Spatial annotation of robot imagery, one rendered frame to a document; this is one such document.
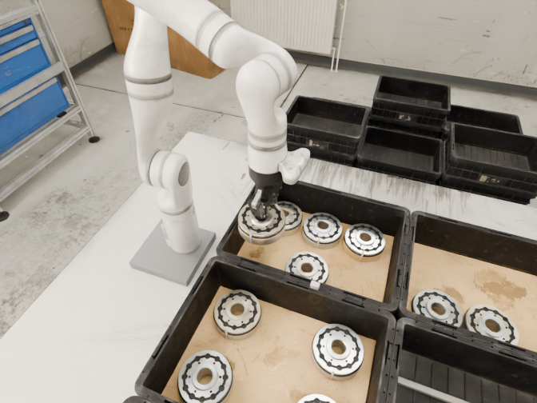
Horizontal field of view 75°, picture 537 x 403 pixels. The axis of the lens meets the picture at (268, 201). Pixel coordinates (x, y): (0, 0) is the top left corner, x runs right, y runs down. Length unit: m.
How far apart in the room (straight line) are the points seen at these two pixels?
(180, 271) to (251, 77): 0.65
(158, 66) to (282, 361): 0.63
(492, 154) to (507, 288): 1.14
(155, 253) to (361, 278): 0.58
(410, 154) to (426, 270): 1.20
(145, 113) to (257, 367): 0.56
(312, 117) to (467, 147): 0.81
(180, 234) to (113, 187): 1.54
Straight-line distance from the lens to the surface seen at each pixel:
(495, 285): 1.02
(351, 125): 2.01
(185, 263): 1.05
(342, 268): 0.91
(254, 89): 0.55
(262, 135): 0.61
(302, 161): 0.66
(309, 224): 0.94
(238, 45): 0.59
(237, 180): 1.30
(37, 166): 2.67
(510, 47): 3.74
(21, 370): 1.08
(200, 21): 0.61
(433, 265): 0.98
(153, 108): 0.77
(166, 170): 0.84
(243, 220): 0.76
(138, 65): 0.75
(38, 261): 2.27
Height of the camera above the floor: 1.57
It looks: 45 degrees down
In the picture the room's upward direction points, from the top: straight up
